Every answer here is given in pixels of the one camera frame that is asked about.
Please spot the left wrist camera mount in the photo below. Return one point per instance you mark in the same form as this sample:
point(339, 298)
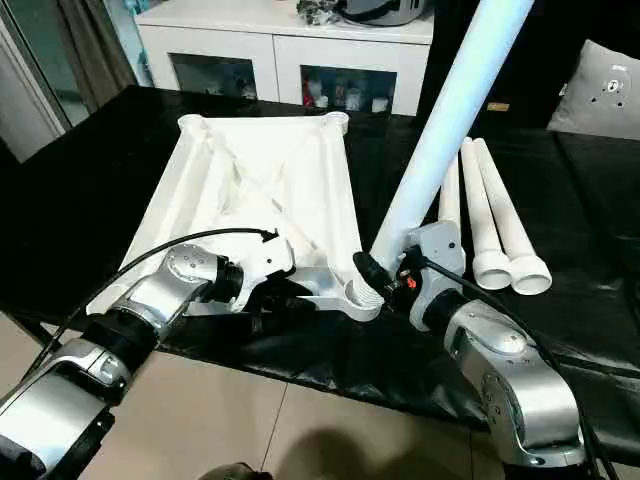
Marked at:
point(265, 260)

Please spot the red bottle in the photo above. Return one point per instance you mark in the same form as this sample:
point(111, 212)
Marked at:
point(308, 92)

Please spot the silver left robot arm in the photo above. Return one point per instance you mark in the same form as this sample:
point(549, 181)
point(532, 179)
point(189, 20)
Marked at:
point(75, 390)

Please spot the dark helmet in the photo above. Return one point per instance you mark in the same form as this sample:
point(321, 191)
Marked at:
point(380, 12)

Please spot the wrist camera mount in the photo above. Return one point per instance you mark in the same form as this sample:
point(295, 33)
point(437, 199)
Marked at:
point(265, 260)
point(440, 245)

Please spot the black cabinet gold label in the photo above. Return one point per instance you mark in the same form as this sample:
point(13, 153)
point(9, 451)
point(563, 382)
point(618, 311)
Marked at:
point(540, 60)

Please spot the white cabinet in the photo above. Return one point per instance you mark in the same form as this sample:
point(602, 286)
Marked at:
point(280, 45)

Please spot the white plastic table leg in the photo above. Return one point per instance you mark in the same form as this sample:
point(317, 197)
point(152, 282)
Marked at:
point(505, 210)
point(450, 115)
point(450, 195)
point(479, 200)

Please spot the brown rounded robot part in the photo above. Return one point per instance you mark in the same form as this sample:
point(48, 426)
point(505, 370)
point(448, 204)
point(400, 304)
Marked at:
point(235, 472)

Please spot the light blue hanging strip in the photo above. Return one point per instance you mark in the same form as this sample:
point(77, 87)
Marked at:
point(142, 55)

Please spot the white plastic table top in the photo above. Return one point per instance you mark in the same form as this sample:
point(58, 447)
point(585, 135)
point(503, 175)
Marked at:
point(300, 165)

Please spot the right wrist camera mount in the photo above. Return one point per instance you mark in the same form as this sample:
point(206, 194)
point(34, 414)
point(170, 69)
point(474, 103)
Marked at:
point(440, 245)

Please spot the black metal table frame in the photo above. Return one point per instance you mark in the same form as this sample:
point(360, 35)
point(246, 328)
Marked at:
point(37, 332)

